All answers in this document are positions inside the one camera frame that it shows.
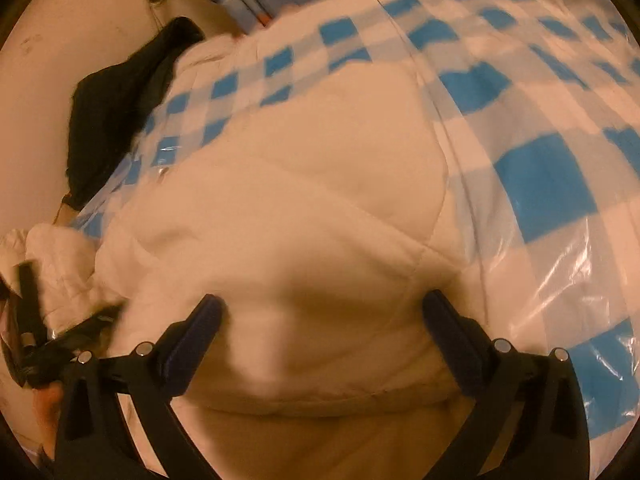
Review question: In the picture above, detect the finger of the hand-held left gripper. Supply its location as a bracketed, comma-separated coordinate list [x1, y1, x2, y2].
[47, 304, 123, 358]
[16, 261, 45, 356]

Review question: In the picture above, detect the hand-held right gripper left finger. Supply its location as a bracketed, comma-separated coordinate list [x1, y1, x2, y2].
[52, 294, 226, 480]

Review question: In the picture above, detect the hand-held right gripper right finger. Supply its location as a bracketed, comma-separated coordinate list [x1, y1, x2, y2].
[421, 289, 591, 480]

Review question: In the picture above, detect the black cloth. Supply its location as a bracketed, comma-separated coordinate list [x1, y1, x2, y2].
[65, 16, 206, 211]

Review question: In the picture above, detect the white quilted blanket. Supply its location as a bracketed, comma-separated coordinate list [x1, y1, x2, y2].
[0, 60, 496, 480]

